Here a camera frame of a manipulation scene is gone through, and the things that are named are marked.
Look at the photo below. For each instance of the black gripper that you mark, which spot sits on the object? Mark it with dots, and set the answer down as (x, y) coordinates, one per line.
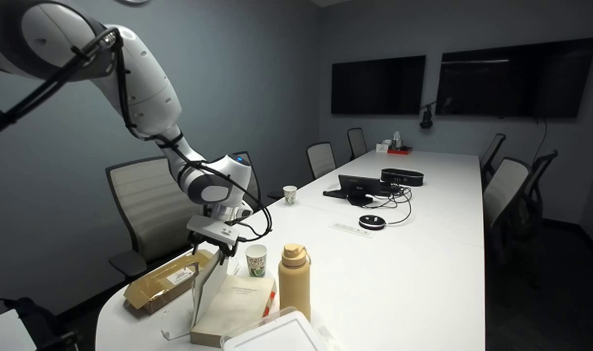
(215, 248)

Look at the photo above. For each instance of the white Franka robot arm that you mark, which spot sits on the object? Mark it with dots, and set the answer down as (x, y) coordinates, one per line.
(147, 90)

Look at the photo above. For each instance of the patterned paper cup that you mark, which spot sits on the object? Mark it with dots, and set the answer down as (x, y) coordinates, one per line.
(256, 262)
(289, 196)

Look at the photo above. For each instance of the taped brown cardboard box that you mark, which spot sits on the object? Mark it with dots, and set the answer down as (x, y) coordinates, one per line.
(156, 285)

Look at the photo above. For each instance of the tan insulated bottle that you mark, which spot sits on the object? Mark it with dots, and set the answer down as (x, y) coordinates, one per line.
(295, 280)

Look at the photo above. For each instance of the grey office chair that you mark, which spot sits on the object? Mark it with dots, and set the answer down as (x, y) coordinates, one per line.
(504, 188)
(320, 159)
(357, 141)
(147, 202)
(252, 176)
(492, 157)
(541, 188)

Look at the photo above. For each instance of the clear lidded plastic container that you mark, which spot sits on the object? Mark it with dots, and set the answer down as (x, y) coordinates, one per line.
(277, 334)

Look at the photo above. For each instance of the black round puck speaker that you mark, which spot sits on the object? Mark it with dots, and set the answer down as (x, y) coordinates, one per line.
(371, 221)

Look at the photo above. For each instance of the black conference phone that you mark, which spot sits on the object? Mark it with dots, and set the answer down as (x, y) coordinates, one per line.
(357, 184)

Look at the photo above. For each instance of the white tissue box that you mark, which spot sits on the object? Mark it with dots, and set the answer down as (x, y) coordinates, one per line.
(381, 149)

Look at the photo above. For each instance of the black conference speaker bar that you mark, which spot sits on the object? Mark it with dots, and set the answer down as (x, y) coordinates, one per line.
(402, 176)

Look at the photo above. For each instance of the red tray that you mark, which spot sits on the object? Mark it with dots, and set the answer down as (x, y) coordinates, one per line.
(400, 151)

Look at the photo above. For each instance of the white wipes bottle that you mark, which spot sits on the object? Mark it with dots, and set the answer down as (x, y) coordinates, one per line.
(396, 139)

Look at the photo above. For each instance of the white paper sheet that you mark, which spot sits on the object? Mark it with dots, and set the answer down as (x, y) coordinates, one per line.
(6, 332)

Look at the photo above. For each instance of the smaller wall television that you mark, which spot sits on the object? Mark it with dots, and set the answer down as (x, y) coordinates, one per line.
(377, 85)

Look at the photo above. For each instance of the black webcam on wall mount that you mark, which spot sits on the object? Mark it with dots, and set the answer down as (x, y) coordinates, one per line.
(428, 118)

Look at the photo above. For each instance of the large wall television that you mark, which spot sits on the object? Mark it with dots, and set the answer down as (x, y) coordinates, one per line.
(517, 79)

